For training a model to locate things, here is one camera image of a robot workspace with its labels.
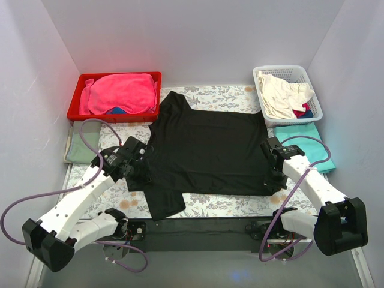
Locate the aluminium rail frame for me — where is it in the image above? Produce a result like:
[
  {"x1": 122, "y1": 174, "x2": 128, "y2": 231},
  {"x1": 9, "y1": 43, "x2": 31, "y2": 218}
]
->
[{"x1": 27, "y1": 242, "x2": 374, "y2": 287}]

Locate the teal folded shirt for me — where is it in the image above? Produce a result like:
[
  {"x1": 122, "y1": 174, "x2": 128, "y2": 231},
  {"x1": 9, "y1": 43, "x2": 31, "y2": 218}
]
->
[{"x1": 273, "y1": 122, "x2": 336, "y2": 173}]

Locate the pink towel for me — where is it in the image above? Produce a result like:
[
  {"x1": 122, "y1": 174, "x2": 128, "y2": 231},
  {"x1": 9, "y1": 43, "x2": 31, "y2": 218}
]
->
[{"x1": 79, "y1": 73, "x2": 158, "y2": 115}]

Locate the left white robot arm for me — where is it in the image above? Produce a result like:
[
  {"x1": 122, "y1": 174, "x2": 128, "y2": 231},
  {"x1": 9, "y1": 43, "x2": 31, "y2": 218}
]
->
[{"x1": 22, "y1": 137, "x2": 146, "y2": 272}]

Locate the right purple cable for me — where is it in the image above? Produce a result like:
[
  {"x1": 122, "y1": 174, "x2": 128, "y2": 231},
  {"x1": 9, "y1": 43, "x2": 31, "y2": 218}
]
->
[{"x1": 258, "y1": 135, "x2": 333, "y2": 262}]

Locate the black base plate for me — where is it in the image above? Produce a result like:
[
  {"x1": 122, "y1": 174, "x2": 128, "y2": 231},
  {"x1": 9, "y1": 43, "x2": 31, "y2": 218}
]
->
[{"x1": 119, "y1": 217, "x2": 310, "y2": 254}]

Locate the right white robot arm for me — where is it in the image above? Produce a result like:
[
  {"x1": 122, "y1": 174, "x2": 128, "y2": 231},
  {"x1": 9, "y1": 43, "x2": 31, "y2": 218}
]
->
[{"x1": 259, "y1": 137, "x2": 368, "y2": 256}]

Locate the white plastic basket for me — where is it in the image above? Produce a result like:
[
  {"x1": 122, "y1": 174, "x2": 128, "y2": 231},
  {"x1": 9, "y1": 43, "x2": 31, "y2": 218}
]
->
[{"x1": 253, "y1": 65, "x2": 323, "y2": 128}]

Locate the grey green folded shirt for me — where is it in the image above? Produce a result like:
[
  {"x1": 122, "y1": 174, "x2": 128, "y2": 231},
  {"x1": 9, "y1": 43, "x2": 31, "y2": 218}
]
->
[{"x1": 64, "y1": 121, "x2": 101, "y2": 164}]

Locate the cream crumpled shirt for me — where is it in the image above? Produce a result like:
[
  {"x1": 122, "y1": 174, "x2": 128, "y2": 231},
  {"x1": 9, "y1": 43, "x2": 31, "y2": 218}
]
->
[{"x1": 256, "y1": 71, "x2": 315, "y2": 119}]

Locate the magenta cloth in basket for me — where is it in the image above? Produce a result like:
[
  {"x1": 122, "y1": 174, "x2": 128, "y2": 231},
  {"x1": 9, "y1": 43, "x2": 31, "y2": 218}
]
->
[{"x1": 293, "y1": 103, "x2": 311, "y2": 118}]

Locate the blue cloth in bin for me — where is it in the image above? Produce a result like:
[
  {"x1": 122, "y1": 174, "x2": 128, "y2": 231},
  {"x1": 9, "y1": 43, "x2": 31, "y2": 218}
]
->
[{"x1": 106, "y1": 107, "x2": 127, "y2": 115}]

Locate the blue cloth in basket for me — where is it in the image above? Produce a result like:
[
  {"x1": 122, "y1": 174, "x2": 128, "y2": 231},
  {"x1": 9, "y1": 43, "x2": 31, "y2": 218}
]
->
[{"x1": 304, "y1": 110, "x2": 314, "y2": 118}]

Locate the red plastic bin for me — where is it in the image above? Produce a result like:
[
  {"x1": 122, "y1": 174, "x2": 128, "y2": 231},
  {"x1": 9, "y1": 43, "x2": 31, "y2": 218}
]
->
[{"x1": 67, "y1": 71, "x2": 162, "y2": 124}]

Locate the black t shirt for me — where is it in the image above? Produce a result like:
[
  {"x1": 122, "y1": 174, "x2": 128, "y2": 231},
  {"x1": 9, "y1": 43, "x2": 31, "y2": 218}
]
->
[{"x1": 127, "y1": 92, "x2": 276, "y2": 221}]

